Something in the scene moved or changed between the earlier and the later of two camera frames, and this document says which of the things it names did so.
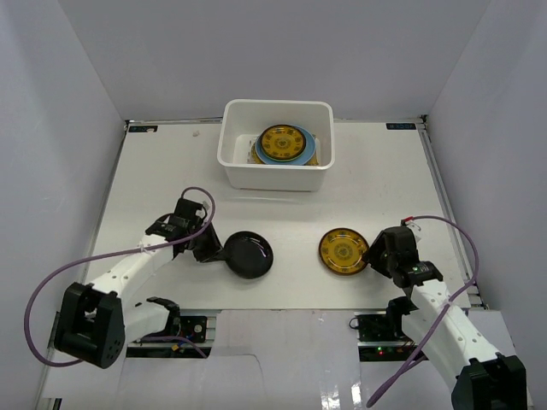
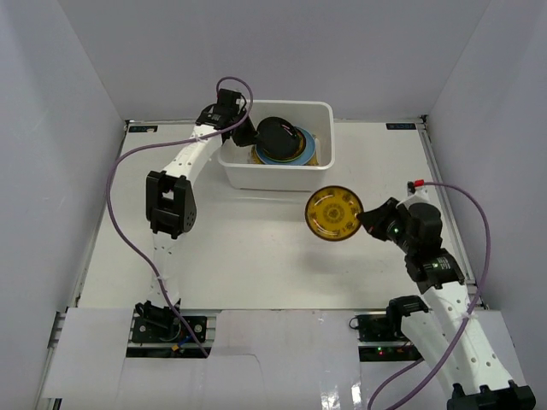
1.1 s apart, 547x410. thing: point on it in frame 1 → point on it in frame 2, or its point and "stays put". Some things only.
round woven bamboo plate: [255, 159] stays put
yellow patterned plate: [341, 251] → [332, 213]
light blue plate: [306, 155] stays put
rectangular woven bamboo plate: [315, 161] stays put
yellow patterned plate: [282, 142] → [314, 160]
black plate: [248, 254] → [279, 139]
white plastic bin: [240, 120] stays put
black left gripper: [204, 243] → [246, 132]
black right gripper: [377, 247] → [374, 220]
